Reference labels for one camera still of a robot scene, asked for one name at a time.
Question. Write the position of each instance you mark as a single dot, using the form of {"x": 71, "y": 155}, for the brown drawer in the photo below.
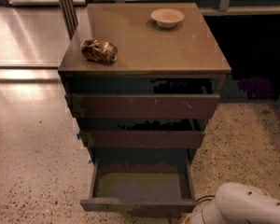
{"x": 142, "y": 139}
{"x": 141, "y": 190}
{"x": 142, "y": 106}

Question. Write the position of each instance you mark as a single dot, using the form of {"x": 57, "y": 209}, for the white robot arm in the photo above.
{"x": 236, "y": 203}

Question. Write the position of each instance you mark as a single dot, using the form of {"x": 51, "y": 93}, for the brown drawer cabinet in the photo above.
{"x": 185, "y": 59}

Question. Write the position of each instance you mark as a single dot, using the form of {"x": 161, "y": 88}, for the crushed brown can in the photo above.
{"x": 99, "y": 51}

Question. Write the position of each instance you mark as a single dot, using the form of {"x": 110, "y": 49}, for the beige shallow bowl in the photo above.
{"x": 167, "y": 17}

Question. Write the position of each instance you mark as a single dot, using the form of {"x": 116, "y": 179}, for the metal vertical post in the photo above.
{"x": 69, "y": 16}

